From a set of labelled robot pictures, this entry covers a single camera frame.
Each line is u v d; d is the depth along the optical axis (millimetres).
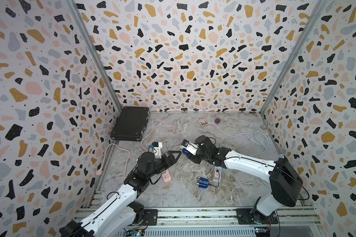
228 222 732
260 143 1026
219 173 816
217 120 1167
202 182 834
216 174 815
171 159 684
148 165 587
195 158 748
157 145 729
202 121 1141
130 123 1092
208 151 639
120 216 566
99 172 913
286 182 440
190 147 727
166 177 849
